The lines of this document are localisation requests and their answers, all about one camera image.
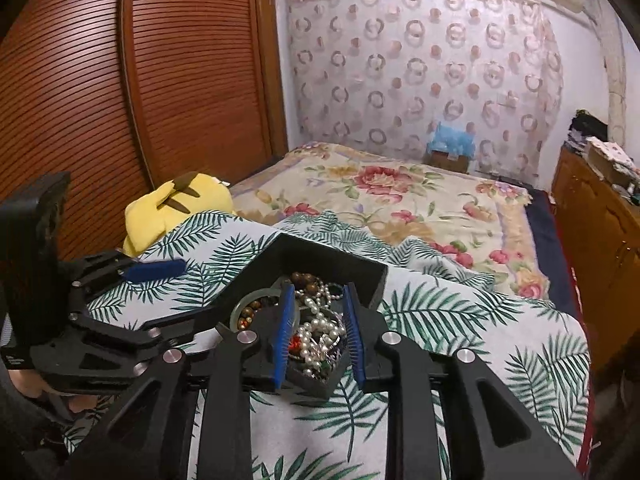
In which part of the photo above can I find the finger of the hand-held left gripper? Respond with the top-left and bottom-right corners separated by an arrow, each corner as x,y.
29,310 -> 171,396
69,251 -> 187,307

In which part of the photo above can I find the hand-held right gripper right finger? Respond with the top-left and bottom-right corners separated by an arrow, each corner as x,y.
341,282 -> 583,480

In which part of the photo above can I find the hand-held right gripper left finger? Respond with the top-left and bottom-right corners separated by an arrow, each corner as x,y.
65,284 -> 301,480

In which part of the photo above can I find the white pearl necklace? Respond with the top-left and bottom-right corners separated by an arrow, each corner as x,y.
294,284 -> 347,378

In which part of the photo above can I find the black jewelry box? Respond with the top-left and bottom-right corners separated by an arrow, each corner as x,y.
142,232 -> 390,403

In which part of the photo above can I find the person's left hand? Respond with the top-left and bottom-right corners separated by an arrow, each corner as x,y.
7,367 -> 108,413

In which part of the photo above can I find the green jade bangle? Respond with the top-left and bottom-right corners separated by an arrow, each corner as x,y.
232,287 -> 301,333

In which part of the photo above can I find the yellow plush toy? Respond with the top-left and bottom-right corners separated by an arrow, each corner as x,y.
122,171 -> 238,258

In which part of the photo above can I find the leaf print sheet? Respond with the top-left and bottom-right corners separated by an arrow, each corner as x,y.
65,210 -> 593,480

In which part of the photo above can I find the floral blanket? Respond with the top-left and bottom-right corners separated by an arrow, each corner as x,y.
230,141 -> 551,302

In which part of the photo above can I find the wooden slatted wardrobe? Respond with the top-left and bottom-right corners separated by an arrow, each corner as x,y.
0,0 -> 290,261

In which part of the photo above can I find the small wooden nightstand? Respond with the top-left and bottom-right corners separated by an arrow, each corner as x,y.
430,150 -> 474,174

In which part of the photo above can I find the navy sheet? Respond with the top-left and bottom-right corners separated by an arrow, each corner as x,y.
525,187 -> 583,322

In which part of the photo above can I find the blue plush bag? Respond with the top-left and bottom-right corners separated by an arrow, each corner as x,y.
427,121 -> 476,159

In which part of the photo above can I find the wooden cabinet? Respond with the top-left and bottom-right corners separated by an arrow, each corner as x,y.
550,142 -> 640,372

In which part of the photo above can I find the clutter on dresser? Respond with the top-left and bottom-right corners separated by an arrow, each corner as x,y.
587,147 -> 638,187

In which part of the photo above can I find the stack of folded clothes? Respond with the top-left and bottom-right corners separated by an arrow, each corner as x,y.
567,109 -> 611,154

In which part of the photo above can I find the cream lace curtain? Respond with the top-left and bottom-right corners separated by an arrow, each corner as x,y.
580,0 -> 629,131

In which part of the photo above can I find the amber bead bracelet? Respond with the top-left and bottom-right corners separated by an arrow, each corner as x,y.
239,300 -> 268,328

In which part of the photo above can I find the brown wooden bead bracelet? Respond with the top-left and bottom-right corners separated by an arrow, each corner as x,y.
289,271 -> 323,295

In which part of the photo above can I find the ring patterned curtain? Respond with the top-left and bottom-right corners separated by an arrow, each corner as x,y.
285,0 -> 564,186

